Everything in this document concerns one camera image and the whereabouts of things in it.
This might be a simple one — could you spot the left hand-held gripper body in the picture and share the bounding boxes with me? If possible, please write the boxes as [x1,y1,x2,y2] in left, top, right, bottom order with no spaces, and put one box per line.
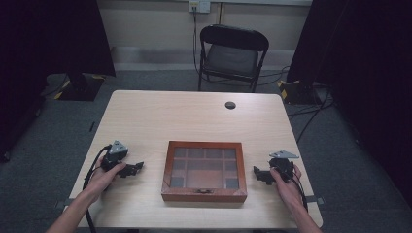
[100,140,129,172]

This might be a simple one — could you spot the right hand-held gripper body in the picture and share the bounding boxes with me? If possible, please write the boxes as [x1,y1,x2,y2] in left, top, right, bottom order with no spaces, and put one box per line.
[267,150,300,183]

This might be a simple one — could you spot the wooden box with glass lid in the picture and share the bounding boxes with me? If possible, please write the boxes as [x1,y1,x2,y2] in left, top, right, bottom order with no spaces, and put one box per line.
[160,140,249,204]

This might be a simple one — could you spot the person's right hand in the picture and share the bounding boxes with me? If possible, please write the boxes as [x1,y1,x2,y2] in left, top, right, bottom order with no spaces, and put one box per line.
[269,164,304,211]

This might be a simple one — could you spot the person's left hand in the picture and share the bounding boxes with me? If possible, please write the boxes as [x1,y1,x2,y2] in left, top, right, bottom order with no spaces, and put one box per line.
[86,156,127,196]

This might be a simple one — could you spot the grey tape strip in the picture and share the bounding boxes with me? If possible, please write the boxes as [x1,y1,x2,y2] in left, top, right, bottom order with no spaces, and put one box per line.
[53,197,78,210]
[305,194,326,206]

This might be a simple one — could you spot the black stand base striped tape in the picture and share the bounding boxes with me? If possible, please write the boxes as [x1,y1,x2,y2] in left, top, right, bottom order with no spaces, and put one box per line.
[52,73,107,103]
[277,79,326,106]

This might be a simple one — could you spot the black folding chair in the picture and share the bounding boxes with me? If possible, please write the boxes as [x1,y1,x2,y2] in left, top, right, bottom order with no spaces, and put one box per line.
[197,23,270,94]

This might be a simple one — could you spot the dark curtain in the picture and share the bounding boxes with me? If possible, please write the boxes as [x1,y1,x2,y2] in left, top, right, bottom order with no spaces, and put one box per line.
[0,0,117,163]
[286,0,412,208]

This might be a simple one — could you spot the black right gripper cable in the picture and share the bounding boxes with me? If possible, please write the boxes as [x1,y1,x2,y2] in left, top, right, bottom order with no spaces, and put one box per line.
[285,173,309,214]

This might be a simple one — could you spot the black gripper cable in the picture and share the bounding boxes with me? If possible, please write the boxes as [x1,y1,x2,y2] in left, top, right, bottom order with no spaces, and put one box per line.
[82,145,112,233]
[285,173,309,214]

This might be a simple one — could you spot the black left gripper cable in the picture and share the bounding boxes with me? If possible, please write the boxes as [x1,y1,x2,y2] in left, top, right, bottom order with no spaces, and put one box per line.
[82,145,112,233]

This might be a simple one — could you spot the black floor cables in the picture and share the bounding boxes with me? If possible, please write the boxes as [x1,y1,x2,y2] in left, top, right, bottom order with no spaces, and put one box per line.
[286,86,336,144]

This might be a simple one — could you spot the black cable from wall outlet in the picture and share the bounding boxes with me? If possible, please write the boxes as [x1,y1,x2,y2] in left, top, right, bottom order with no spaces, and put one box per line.
[191,6,201,74]

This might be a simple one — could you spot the white wall outlet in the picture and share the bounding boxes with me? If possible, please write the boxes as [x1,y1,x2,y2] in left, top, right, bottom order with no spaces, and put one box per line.
[189,0,212,15]

